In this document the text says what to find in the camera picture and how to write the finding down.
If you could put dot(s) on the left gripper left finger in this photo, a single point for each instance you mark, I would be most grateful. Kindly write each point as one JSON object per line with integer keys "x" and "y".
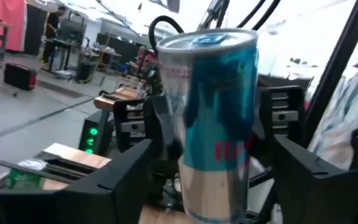
{"x": 73, "y": 202}

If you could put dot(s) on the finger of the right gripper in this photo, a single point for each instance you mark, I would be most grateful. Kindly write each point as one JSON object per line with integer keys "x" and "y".
{"x": 165, "y": 124}
{"x": 261, "y": 149}

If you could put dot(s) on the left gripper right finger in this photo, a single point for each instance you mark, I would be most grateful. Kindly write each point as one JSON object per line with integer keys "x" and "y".
{"x": 328, "y": 196}

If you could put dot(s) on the blue-tab silver can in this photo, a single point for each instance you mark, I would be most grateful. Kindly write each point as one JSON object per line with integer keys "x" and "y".
{"x": 216, "y": 109}

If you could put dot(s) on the green soda can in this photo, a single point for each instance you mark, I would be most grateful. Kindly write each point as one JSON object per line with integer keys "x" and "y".
{"x": 23, "y": 180}

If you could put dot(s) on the neighbour wooden table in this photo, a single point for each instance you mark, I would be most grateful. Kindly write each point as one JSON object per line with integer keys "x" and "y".
{"x": 117, "y": 96}

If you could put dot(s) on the patterned pale cloth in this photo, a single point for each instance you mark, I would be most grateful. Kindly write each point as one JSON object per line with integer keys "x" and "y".
{"x": 346, "y": 118}

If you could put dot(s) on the black computer green lights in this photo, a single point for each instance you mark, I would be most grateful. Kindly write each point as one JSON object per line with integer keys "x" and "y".
{"x": 85, "y": 133}

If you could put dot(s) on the black waste bin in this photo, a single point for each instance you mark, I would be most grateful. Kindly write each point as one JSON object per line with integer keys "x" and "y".
{"x": 85, "y": 70}

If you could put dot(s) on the black background workbench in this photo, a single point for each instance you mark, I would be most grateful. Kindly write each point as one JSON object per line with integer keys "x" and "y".
{"x": 71, "y": 31}

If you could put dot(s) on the red and black case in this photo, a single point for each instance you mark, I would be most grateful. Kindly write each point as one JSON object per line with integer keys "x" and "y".
{"x": 19, "y": 76}

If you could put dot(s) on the person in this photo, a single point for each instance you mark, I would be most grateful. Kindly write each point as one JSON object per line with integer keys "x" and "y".
{"x": 52, "y": 28}

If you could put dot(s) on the pink hanging panel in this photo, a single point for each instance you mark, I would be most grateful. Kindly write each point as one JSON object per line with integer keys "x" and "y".
{"x": 6, "y": 25}

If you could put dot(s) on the wooden shelf black metal frame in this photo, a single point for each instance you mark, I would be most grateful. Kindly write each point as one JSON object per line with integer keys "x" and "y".
{"x": 26, "y": 170}

